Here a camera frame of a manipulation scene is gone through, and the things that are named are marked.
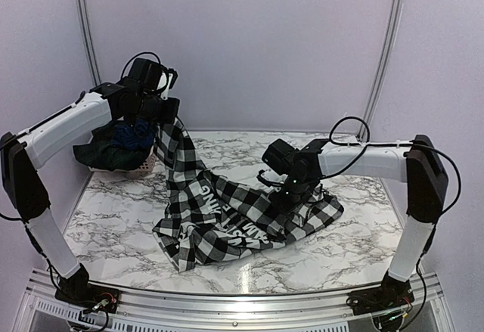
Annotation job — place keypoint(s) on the pink perforated laundry basket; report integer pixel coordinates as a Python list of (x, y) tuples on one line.
[(146, 167)]

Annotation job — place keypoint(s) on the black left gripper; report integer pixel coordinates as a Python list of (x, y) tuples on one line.
[(168, 116)]

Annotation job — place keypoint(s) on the dark blue green clothes pile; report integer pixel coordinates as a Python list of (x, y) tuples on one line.
[(118, 146)]

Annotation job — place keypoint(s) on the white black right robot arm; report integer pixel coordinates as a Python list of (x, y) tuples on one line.
[(416, 164)]

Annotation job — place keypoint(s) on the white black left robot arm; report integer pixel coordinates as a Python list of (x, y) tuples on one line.
[(23, 154)]

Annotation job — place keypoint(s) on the front aluminium table rail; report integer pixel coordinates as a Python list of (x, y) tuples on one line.
[(341, 309)]

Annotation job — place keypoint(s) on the aluminium frame post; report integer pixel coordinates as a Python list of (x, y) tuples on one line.
[(88, 42), (389, 40)]

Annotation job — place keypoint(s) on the right aluminium frame post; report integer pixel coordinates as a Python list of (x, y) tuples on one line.
[(389, 40)]

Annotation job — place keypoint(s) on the black white plaid shirt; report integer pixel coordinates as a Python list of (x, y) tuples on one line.
[(210, 218)]

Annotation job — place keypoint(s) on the left aluminium frame post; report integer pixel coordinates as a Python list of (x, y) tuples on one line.
[(88, 42)]

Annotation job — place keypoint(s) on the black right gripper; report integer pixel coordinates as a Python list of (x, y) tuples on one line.
[(286, 207)]

